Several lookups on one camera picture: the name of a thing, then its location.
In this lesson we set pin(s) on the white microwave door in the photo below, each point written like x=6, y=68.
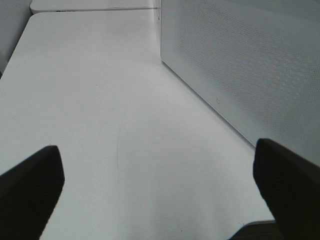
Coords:
x=256, y=62

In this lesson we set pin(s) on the white neighbouring table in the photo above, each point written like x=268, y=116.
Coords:
x=40, y=6

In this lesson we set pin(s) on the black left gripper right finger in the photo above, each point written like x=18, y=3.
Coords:
x=290, y=186

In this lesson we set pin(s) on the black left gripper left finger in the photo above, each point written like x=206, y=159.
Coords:
x=29, y=193

